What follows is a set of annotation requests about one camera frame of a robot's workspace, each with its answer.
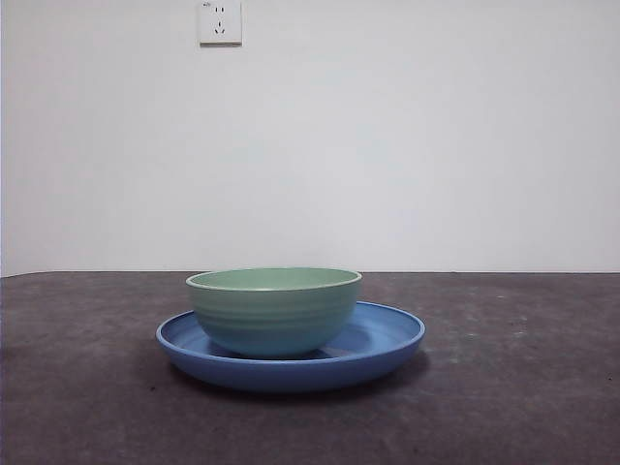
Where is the green ribbed bowl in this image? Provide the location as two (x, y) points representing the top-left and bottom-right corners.
(185, 267), (363, 360)

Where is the blue round plate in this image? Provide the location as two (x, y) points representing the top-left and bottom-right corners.
(155, 300), (427, 393)

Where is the white wall socket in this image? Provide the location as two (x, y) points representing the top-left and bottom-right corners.
(198, 0), (243, 48)

